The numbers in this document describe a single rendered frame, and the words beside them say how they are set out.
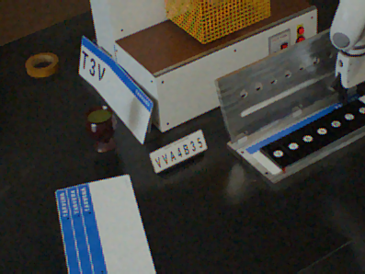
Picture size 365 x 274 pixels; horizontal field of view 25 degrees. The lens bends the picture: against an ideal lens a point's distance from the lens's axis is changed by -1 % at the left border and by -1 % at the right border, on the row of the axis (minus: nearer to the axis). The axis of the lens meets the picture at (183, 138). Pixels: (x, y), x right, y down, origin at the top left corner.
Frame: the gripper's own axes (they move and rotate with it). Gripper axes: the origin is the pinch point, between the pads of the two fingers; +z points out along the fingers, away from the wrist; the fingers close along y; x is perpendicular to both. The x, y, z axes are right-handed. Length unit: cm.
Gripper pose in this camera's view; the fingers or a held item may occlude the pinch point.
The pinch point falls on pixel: (352, 94)
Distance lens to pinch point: 231.1
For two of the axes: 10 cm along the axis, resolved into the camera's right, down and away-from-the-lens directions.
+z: 0.9, 7.7, 6.3
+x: -5.4, -4.9, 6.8
